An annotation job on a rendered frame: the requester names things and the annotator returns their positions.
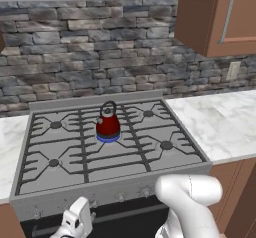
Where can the grey gas hob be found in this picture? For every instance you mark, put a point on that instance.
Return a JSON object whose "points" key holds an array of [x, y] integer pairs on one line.
{"points": [[113, 158]]}

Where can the black oven door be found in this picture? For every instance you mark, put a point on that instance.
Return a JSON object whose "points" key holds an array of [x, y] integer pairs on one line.
{"points": [[133, 227]]}

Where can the brown wooden wall cupboard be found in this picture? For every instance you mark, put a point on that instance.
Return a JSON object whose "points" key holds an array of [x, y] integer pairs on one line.
{"points": [[200, 22]]}

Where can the beige wall socket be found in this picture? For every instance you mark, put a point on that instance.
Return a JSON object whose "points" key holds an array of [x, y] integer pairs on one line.
{"points": [[233, 70]]}

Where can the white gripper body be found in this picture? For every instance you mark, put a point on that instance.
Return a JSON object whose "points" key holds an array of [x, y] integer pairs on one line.
{"points": [[57, 234]]}

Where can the grey hob knob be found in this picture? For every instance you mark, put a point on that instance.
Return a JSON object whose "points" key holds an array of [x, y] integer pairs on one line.
{"points": [[37, 214], [95, 203], [145, 192], [121, 198]]}

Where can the red kettle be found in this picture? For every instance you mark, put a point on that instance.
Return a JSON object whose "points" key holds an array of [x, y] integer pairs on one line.
{"points": [[108, 125]]}

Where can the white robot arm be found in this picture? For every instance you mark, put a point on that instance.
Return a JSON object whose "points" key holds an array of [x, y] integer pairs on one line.
{"points": [[186, 195]]}

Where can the brown wooden base cupboard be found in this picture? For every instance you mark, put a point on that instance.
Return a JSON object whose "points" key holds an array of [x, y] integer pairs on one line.
{"points": [[8, 223], [236, 195]]}

